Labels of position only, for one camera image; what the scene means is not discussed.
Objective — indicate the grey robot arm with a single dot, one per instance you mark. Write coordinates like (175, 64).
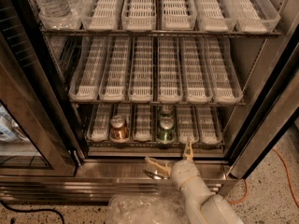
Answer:
(202, 206)

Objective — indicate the green soda can front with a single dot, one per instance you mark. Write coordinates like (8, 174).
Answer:
(165, 131)

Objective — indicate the glass fridge door left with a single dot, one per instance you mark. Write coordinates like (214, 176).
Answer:
(33, 93)

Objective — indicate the orange soda can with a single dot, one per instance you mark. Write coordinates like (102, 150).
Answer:
(119, 129)

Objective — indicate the bottom wire shelf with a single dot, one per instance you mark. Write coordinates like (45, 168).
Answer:
(108, 143)

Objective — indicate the wire shelf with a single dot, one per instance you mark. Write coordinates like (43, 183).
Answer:
(108, 143)
(157, 33)
(151, 103)

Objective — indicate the steel fridge door right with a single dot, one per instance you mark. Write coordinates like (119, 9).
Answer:
(267, 69)

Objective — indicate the steel fridge base grille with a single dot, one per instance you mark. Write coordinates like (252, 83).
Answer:
(94, 182)

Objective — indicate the middle wire shelf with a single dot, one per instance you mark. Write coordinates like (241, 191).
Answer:
(151, 103)

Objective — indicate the top wire shelf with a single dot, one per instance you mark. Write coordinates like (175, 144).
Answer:
(157, 33)

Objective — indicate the green soda can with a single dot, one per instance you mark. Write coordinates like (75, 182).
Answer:
(165, 131)
(166, 111)

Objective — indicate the clear plastic bag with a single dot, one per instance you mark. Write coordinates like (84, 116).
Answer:
(161, 208)

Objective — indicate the green soda can rear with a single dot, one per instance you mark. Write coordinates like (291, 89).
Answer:
(166, 111)

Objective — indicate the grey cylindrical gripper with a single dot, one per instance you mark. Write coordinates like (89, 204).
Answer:
(185, 172)

